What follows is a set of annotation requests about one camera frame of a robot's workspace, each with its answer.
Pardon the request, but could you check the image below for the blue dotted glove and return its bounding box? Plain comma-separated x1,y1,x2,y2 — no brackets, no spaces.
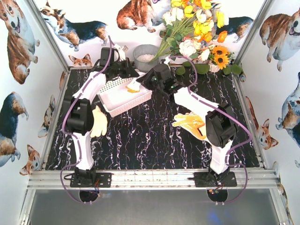
126,78,141,93

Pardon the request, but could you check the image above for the white perforated storage basket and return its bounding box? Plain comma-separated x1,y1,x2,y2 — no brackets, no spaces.
98,77,152,117

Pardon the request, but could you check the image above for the beige knit glove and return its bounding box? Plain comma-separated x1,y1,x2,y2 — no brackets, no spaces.
90,105,108,138

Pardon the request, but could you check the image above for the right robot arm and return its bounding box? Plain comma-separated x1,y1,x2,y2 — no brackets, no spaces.
136,64,237,174

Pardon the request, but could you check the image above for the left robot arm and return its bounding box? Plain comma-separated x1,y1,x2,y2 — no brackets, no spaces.
62,45,140,171

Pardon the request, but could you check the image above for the grey metal bucket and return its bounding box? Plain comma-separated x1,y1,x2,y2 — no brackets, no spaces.
133,45,159,73

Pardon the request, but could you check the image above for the orange dotted glove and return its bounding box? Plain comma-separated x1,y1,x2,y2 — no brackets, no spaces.
172,112,207,141

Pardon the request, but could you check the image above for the artificial flower bouquet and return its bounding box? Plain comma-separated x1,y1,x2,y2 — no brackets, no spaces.
153,0,234,75

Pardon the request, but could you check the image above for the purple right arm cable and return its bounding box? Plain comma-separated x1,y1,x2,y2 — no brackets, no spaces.
164,55,253,204

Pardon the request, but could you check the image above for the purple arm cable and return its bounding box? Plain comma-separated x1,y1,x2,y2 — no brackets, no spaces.
164,55,253,204
60,35,118,204

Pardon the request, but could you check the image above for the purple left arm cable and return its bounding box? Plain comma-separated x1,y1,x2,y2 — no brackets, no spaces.
60,35,118,204

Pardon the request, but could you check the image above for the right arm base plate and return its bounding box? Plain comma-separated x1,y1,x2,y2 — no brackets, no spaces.
188,172,237,188

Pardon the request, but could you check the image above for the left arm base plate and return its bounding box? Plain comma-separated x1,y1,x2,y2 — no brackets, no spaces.
70,172,112,188

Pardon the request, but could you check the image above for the aluminium front rail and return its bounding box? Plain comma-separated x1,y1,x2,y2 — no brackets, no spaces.
27,168,279,190

